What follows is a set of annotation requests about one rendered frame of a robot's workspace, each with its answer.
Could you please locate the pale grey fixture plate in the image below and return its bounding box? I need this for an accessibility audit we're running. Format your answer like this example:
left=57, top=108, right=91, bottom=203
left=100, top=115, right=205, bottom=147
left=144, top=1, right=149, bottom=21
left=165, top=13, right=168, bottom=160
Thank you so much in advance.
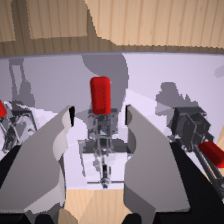
left=0, top=51, right=224, bottom=189

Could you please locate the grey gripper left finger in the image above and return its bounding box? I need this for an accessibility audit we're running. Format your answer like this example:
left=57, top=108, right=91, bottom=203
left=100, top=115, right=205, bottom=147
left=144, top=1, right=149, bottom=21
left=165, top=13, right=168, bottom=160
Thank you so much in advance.
left=0, top=105, right=75, bottom=224

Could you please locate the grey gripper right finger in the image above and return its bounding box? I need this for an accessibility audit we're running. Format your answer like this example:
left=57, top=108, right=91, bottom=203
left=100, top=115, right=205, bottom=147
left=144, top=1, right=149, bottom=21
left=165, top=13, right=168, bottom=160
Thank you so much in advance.
left=123, top=104, right=224, bottom=224

